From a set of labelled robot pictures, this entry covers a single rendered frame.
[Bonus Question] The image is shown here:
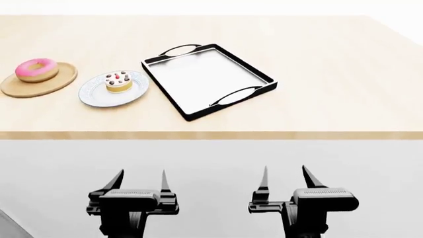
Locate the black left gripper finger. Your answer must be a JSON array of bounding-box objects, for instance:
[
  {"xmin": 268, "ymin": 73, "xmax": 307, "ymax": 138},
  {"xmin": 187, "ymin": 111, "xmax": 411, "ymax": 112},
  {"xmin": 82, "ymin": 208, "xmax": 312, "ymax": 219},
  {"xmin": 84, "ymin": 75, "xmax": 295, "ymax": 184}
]
[
  {"xmin": 87, "ymin": 169, "xmax": 125, "ymax": 200},
  {"xmin": 159, "ymin": 169, "xmax": 176, "ymax": 202}
]

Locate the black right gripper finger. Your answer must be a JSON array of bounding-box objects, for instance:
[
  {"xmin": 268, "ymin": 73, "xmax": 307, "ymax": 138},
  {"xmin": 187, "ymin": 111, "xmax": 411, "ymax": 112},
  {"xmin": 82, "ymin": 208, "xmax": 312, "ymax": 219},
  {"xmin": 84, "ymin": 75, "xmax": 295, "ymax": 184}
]
[
  {"xmin": 301, "ymin": 165, "xmax": 328, "ymax": 190},
  {"xmin": 252, "ymin": 165, "xmax": 271, "ymax": 204}
]

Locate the white patterned ceramic plate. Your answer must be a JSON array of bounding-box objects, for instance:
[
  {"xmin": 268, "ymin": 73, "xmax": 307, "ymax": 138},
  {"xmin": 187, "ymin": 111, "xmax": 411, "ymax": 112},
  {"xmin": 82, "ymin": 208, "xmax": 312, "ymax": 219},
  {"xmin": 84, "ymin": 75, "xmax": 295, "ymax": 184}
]
[{"xmin": 78, "ymin": 69, "xmax": 150, "ymax": 108}]

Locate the round wooden plate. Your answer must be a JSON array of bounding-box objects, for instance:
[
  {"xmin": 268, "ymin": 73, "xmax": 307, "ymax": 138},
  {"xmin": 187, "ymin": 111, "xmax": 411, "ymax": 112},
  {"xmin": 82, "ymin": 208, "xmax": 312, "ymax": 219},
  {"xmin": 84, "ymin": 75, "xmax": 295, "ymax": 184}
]
[{"xmin": 0, "ymin": 61, "xmax": 79, "ymax": 99}]

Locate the small cream-topped cake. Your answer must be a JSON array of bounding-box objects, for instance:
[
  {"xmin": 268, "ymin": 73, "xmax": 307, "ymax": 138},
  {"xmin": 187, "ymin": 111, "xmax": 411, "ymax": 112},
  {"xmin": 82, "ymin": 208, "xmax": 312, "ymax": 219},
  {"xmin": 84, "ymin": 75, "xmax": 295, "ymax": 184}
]
[{"xmin": 104, "ymin": 71, "xmax": 134, "ymax": 94}]

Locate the pink frosted donut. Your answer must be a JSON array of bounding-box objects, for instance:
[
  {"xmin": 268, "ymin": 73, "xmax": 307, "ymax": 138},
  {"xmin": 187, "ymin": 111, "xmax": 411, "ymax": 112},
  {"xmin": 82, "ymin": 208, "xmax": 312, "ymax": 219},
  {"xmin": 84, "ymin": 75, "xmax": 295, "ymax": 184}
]
[{"xmin": 15, "ymin": 58, "xmax": 59, "ymax": 83}]

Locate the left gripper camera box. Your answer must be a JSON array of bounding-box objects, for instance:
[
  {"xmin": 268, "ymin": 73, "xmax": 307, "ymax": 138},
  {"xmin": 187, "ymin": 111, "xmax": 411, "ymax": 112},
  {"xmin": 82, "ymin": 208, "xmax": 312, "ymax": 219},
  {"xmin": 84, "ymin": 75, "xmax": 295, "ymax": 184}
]
[{"xmin": 98, "ymin": 188, "xmax": 160, "ymax": 208}]

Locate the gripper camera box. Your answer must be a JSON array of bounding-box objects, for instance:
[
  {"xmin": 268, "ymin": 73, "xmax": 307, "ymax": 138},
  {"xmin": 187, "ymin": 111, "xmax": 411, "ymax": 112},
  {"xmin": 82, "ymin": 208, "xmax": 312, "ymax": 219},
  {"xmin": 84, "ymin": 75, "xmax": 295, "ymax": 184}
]
[
  {"xmin": 98, "ymin": 188, "xmax": 160, "ymax": 208},
  {"xmin": 289, "ymin": 187, "xmax": 360, "ymax": 212}
]

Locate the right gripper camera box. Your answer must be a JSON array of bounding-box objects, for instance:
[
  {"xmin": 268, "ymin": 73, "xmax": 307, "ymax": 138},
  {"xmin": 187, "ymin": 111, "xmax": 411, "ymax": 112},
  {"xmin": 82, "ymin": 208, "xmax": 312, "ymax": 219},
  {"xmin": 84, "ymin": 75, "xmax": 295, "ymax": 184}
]
[{"xmin": 289, "ymin": 187, "xmax": 360, "ymax": 212}]

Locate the black tray with handles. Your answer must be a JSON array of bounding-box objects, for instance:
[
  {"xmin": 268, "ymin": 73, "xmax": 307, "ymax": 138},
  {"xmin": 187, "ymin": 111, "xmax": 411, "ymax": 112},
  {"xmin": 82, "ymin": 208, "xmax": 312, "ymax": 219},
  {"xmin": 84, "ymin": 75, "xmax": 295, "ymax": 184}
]
[{"xmin": 140, "ymin": 43, "xmax": 278, "ymax": 122}]

